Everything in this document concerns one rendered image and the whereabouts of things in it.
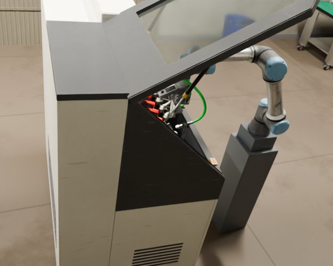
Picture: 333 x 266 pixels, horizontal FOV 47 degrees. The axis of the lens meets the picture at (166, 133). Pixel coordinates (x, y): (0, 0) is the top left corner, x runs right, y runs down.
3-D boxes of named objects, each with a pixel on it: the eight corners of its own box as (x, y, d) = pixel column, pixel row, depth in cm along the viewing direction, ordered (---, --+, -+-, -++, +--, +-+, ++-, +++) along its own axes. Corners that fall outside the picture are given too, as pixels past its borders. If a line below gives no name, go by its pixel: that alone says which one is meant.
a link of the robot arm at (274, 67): (280, 119, 245) (275, 45, 209) (291, 133, 234) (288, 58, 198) (262, 125, 245) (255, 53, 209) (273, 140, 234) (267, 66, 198)
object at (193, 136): (215, 193, 217) (222, 173, 207) (208, 195, 215) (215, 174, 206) (181, 127, 262) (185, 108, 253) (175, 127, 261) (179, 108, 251)
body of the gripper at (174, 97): (188, 105, 207) (193, 86, 200) (173, 106, 204) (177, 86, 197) (184, 98, 212) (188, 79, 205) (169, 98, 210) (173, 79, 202)
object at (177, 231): (190, 279, 261) (218, 199, 214) (105, 295, 242) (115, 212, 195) (162, 201, 312) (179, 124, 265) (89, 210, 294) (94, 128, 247)
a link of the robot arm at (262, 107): (267, 112, 256) (274, 95, 248) (276, 124, 246) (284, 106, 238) (251, 112, 252) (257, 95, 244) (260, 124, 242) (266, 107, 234)
